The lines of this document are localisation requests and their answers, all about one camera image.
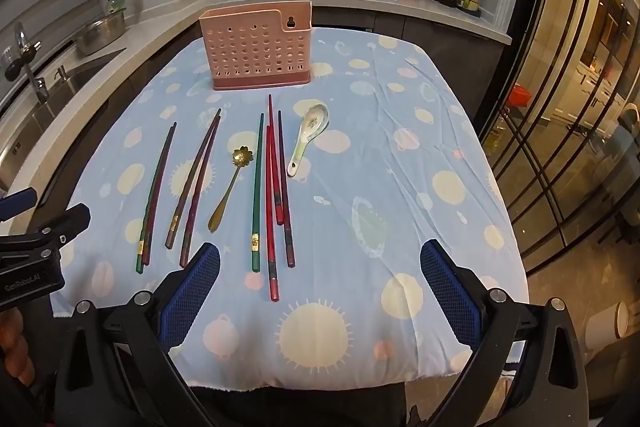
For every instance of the gold flower-shaped spoon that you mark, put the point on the gold flower-shaped spoon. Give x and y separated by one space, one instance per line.
241 156

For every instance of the pink perforated utensil holder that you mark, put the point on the pink perforated utensil holder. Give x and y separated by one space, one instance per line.
250 52

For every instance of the blue printed tablecloth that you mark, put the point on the blue printed tablecloth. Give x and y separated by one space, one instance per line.
375 157

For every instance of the brown lower kitchen cabinets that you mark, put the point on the brown lower kitchen cabinets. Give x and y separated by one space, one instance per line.
440 37

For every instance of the chrome kitchen faucet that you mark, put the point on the chrome kitchen faucet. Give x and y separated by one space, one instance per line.
27 57

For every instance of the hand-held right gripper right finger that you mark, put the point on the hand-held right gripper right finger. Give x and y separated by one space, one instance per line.
450 292

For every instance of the small seasoning jars tray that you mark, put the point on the small seasoning jars tray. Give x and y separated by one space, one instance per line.
470 1

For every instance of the sliding glass door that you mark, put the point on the sliding glass door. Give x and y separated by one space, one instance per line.
565 82

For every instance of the white ceramic soup spoon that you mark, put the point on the white ceramic soup spoon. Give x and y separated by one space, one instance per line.
314 119

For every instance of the sink soap dispenser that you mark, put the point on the sink soap dispenser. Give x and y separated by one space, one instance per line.
62 74

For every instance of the dark red chopstick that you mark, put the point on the dark red chopstick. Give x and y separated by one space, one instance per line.
288 247
148 252

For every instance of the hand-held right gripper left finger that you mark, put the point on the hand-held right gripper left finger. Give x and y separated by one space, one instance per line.
192 292

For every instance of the green chopstick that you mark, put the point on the green chopstick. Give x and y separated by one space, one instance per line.
256 227
140 257

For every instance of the red plastic object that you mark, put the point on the red plastic object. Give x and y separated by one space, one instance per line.
519 96

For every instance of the stainless steel pot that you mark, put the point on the stainless steel pot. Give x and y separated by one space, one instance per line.
100 32

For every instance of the green dish soap bottle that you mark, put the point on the green dish soap bottle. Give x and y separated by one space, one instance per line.
112 4

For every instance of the stainless steel sink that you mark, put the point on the stainless steel sink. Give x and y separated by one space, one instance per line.
60 97

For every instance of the person's left hand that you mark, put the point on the person's left hand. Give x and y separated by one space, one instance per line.
15 347

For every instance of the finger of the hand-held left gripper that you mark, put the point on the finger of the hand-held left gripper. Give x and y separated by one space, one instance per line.
65 222
17 203

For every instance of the dark purple chopstick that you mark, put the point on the dark purple chopstick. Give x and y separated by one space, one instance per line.
176 222
186 252

